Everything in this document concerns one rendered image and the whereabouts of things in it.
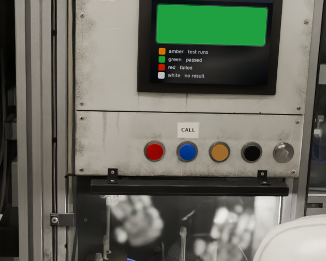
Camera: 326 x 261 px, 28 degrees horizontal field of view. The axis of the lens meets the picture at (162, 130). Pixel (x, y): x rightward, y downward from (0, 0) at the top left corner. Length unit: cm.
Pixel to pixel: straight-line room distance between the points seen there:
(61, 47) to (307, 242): 68
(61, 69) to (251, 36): 34
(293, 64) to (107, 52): 34
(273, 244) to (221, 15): 59
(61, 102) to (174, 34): 24
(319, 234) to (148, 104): 61
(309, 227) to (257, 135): 59
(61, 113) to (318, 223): 66
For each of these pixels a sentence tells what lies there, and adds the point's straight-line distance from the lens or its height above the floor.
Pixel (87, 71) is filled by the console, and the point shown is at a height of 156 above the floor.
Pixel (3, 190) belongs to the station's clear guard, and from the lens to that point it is 126.
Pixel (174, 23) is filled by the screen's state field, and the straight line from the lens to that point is 113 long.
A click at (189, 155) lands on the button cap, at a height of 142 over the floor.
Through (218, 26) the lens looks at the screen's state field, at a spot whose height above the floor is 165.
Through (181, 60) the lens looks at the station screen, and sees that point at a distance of 114.
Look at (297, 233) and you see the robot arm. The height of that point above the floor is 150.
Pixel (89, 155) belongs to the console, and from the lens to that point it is 119.
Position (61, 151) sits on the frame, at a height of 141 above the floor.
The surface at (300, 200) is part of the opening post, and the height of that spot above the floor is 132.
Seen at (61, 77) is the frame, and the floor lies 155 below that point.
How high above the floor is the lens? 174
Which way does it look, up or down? 14 degrees down
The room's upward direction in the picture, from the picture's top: 2 degrees clockwise
